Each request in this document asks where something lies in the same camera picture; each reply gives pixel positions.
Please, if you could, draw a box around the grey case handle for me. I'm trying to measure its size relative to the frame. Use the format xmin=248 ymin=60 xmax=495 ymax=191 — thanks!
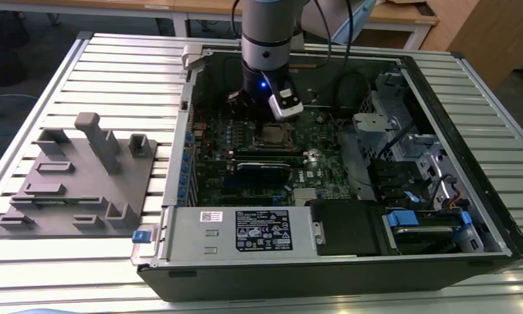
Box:
xmin=182 ymin=44 xmax=207 ymax=71

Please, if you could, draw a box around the black graphics card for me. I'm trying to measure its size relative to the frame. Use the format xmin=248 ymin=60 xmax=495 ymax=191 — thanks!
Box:
xmin=235 ymin=162 xmax=292 ymax=189

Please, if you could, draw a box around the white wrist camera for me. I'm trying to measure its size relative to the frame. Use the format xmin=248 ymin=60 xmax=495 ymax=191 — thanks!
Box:
xmin=268 ymin=86 xmax=305 ymax=122

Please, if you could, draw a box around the silver square CPU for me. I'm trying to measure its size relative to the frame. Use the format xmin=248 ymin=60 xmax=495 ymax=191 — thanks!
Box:
xmin=261 ymin=126 xmax=289 ymax=141

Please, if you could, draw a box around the green RAM stick on rack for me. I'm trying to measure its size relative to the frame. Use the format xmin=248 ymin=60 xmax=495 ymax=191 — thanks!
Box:
xmin=34 ymin=199 xmax=100 ymax=207

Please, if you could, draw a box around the black drive bay block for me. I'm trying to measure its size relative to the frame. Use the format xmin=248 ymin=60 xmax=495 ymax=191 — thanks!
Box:
xmin=368 ymin=160 xmax=433 ymax=203

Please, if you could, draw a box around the blue floor cable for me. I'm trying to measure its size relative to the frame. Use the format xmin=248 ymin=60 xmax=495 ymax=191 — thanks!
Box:
xmin=0 ymin=94 xmax=40 ymax=137

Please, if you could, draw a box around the silver metal drive cage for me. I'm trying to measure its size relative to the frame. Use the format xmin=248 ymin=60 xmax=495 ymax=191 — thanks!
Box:
xmin=352 ymin=72 xmax=453 ymax=171

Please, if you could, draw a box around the wooden desk white frame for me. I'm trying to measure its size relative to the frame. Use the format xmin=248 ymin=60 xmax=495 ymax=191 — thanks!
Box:
xmin=0 ymin=0 xmax=441 ymax=50

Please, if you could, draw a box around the black PC case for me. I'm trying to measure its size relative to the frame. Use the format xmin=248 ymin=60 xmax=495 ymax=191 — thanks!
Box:
xmin=131 ymin=44 xmax=523 ymax=304

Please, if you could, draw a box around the green motherboard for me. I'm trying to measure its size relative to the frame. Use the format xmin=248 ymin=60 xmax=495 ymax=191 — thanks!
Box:
xmin=187 ymin=104 xmax=363 ymax=207

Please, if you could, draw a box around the black plastic shroud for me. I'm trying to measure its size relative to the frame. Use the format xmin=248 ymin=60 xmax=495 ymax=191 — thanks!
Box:
xmin=308 ymin=199 xmax=399 ymax=256

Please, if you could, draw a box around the orange yellow wire bundle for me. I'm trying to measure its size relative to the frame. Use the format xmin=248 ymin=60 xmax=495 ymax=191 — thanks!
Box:
xmin=447 ymin=195 xmax=469 ymax=210

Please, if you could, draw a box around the wooden cabinet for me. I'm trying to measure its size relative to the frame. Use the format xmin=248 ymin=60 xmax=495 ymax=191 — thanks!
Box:
xmin=421 ymin=0 xmax=523 ymax=89

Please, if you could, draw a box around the hard disk in blue carrier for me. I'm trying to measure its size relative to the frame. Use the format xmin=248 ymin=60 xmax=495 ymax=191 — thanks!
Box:
xmin=384 ymin=210 xmax=457 ymax=235

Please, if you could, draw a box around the silver power supply with label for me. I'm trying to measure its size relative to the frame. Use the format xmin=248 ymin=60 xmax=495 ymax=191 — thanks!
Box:
xmin=155 ymin=205 xmax=323 ymax=262

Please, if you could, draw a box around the small silver heatsink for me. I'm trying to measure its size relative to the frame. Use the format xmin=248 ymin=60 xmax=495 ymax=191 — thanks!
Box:
xmin=292 ymin=188 xmax=320 ymax=200

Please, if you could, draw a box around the grey parts rack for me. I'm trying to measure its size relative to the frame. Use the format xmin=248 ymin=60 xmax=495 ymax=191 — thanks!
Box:
xmin=0 ymin=112 xmax=159 ymax=236

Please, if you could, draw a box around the black power cable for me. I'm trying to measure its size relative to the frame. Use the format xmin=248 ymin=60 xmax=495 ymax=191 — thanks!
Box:
xmin=431 ymin=174 xmax=460 ymax=210

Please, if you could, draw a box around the pale blue teach pendant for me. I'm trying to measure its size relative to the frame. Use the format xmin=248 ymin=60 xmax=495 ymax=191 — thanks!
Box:
xmin=331 ymin=0 xmax=379 ymax=45

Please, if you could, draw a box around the black slanting cable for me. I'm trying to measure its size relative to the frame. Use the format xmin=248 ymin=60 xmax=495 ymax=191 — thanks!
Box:
xmin=377 ymin=120 xmax=416 ymax=158

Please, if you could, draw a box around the black office chair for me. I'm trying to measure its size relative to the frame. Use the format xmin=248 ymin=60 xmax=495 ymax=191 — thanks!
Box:
xmin=0 ymin=9 xmax=32 ymax=88

